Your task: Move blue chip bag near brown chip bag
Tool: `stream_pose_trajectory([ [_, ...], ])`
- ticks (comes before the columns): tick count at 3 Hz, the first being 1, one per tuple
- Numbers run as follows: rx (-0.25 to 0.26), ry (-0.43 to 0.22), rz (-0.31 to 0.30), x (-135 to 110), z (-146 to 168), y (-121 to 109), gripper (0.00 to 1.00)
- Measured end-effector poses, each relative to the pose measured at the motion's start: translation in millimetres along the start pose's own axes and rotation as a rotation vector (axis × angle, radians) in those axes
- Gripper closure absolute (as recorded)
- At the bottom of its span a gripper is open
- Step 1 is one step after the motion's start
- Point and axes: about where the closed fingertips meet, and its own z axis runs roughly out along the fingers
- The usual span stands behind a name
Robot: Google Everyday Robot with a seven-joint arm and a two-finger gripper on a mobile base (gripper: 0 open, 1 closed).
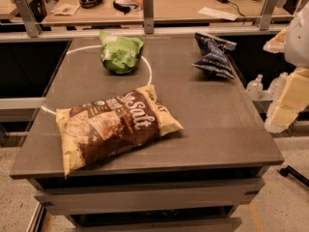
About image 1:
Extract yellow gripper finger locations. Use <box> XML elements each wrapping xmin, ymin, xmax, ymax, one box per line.
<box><xmin>263</xmin><ymin>28</ymin><xmax>288</xmax><ymax>53</ymax></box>
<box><xmin>265</xmin><ymin>68</ymin><xmax>309</xmax><ymax>133</ymax></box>

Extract blue chip bag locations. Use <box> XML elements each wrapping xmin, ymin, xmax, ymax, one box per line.
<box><xmin>193</xmin><ymin>33</ymin><xmax>237</xmax><ymax>79</ymax></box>

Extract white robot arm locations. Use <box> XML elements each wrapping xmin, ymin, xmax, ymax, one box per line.
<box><xmin>264</xmin><ymin>2</ymin><xmax>309</xmax><ymax>133</ymax></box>

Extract green chip bag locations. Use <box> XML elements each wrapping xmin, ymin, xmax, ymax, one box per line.
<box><xmin>99</xmin><ymin>32</ymin><xmax>144</xmax><ymax>74</ymax></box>

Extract brown yellow chip bag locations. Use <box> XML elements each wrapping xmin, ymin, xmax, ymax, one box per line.
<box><xmin>56</xmin><ymin>85</ymin><xmax>183</xmax><ymax>174</ymax></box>

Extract clear plastic water bottle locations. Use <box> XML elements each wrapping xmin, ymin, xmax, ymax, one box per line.
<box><xmin>246</xmin><ymin>74</ymin><xmax>264</xmax><ymax>100</ymax></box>

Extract black stand leg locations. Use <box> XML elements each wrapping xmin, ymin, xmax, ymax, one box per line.
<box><xmin>279</xmin><ymin>165</ymin><xmax>309</xmax><ymax>188</ymax></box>

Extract white paper sheet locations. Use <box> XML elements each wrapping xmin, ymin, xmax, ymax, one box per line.
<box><xmin>198</xmin><ymin>7</ymin><xmax>238</xmax><ymax>21</ymax></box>

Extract grey table drawer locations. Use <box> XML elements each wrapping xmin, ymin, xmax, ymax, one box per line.
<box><xmin>35</xmin><ymin>178</ymin><xmax>265</xmax><ymax>215</ymax></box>

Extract black sunglasses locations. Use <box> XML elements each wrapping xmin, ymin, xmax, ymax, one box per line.
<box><xmin>113</xmin><ymin>1</ymin><xmax>138</xmax><ymax>15</ymax></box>

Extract small paper card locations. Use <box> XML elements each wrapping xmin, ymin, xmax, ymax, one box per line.
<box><xmin>52</xmin><ymin>4</ymin><xmax>79</xmax><ymax>15</ymax></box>

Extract right metal bracket post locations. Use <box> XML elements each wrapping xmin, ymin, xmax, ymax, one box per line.
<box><xmin>255</xmin><ymin>0</ymin><xmax>277</xmax><ymax>31</ymax></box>

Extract metal bracket post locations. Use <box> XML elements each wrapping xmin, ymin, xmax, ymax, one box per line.
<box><xmin>255</xmin><ymin>0</ymin><xmax>277</xmax><ymax>31</ymax></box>
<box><xmin>143</xmin><ymin>0</ymin><xmax>155</xmax><ymax>34</ymax></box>
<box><xmin>14</xmin><ymin>0</ymin><xmax>42</xmax><ymax>38</ymax></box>

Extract middle metal bracket post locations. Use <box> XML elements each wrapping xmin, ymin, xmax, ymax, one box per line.
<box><xmin>143</xmin><ymin>0</ymin><xmax>155</xmax><ymax>34</ymax></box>

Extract left metal bracket post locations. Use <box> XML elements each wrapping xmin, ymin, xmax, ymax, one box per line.
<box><xmin>14</xmin><ymin>0</ymin><xmax>42</xmax><ymax>38</ymax></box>

